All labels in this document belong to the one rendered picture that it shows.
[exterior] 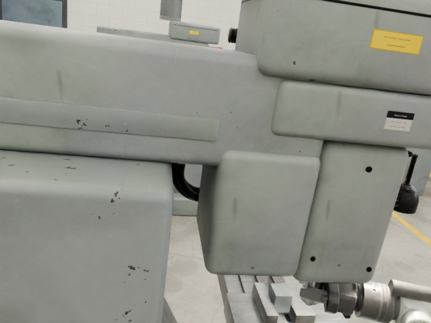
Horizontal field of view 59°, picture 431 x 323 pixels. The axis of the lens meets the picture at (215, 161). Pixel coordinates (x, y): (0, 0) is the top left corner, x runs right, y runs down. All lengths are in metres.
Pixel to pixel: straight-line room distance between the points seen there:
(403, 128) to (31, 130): 0.64
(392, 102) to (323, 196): 0.21
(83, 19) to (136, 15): 0.93
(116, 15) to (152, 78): 6.67
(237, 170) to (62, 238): 0.30
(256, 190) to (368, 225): 0.26
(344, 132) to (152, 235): 0.37
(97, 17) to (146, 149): 6.71
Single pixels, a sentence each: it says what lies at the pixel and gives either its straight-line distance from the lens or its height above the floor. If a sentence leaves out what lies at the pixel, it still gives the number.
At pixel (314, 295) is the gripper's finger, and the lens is 0.97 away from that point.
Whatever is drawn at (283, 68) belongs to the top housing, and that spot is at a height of 1.75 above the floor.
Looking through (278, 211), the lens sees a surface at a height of 1.49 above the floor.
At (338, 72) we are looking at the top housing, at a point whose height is 1.75.
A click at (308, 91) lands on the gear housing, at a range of 0.66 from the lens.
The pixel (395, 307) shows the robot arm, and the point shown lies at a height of 1.26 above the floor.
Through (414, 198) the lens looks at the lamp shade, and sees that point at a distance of 0.99.
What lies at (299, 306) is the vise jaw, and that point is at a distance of 1.21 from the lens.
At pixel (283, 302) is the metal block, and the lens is 1.19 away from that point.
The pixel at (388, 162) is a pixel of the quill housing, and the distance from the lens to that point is 0.79.
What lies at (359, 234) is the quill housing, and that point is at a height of 1.44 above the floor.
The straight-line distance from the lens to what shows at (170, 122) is 0.64.
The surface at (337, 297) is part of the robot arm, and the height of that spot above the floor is 1.26.
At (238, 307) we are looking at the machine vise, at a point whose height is 1.03.
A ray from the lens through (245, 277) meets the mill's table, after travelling 1.46.
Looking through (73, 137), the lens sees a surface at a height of 1.60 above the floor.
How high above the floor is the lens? 1.78
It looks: 18 degrees down
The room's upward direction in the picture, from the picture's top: 8 degrees clockwise
